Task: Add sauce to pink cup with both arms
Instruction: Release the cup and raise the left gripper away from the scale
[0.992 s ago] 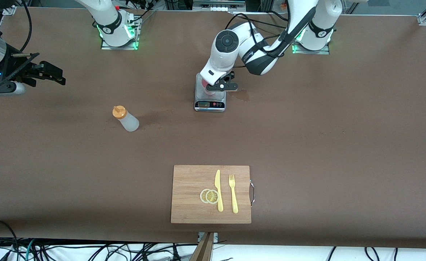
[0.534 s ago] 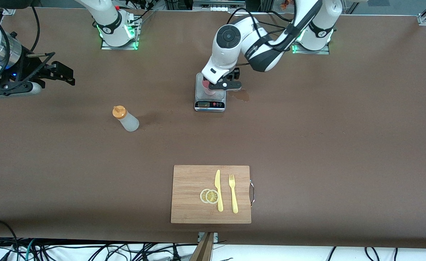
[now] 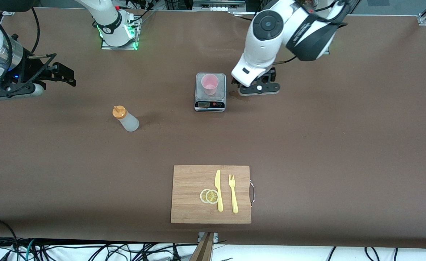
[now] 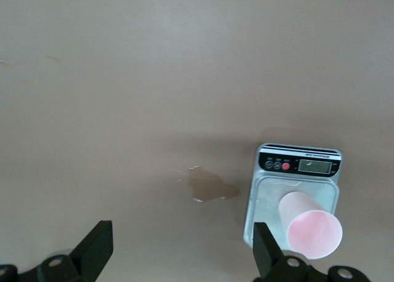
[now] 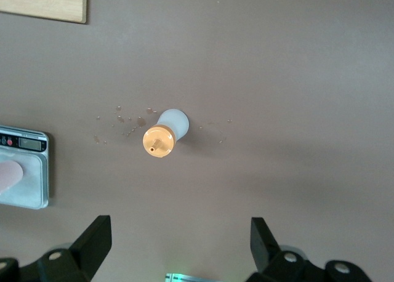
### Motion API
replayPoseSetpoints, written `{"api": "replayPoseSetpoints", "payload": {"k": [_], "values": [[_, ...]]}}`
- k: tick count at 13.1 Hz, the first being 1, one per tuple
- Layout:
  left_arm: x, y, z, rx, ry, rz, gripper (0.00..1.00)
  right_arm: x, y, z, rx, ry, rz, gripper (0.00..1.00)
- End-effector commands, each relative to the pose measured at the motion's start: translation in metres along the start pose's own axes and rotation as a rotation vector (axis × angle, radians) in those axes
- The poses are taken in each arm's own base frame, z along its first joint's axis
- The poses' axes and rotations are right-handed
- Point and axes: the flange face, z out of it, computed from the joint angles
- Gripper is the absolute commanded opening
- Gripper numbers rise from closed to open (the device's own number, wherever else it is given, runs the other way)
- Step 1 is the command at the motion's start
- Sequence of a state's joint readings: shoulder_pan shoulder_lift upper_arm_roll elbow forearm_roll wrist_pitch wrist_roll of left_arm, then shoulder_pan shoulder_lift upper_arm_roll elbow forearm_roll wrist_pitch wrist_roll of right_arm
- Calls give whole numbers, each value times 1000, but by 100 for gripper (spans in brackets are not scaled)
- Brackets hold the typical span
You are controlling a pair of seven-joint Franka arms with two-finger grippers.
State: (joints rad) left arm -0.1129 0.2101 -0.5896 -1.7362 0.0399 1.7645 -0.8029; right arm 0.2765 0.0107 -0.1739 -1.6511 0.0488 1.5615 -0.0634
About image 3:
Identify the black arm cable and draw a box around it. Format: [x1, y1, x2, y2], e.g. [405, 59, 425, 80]
[3, 7, 41, 87]
[275, 55, 297, 66]

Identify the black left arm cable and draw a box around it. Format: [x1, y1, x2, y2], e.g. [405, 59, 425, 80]
[275, 55, 297, 66]

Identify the yellow plastic fork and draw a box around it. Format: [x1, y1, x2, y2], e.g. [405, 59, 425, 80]
[229, 174, 239, 214]

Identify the wooden post with metal bracket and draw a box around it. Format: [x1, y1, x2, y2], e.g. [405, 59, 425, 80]
[189, 232, 219, 261]

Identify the pink plastic cup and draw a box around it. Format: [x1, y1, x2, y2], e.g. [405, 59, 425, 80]
[201, 74, 219, 96]

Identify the silver digital kitchen scale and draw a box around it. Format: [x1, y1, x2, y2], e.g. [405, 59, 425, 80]
[194, 72, 227, 112]

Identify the teal floor cable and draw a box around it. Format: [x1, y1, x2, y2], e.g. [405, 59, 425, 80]
[24, 239, 36, 261]

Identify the wooden cutting board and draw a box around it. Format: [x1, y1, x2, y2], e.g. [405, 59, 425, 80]
[171, 165, 252, 224]

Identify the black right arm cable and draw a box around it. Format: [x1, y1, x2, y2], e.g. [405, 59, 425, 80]
[3, 7, 41, 87]

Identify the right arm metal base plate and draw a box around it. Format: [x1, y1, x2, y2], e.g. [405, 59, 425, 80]
[101, 16, 141, 50]

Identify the yellow plastic knife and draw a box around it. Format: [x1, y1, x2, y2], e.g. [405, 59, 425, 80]
[214, 169, 224, 212]

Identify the translucent squeeze bottle orange cap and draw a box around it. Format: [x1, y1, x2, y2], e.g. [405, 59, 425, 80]
[112, 105, 140, 132]

